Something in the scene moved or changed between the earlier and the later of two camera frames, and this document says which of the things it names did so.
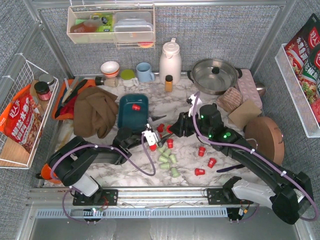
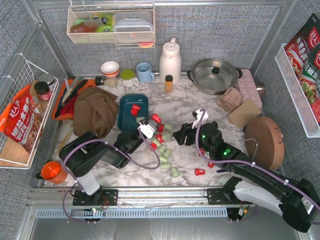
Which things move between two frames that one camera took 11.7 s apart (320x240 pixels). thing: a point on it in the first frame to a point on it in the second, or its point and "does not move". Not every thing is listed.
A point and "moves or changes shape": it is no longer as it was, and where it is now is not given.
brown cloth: (95, 111) does not move
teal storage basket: (132, 111) does not move
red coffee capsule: (160, 128) moves or changes shape
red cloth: (68, 107) does not move
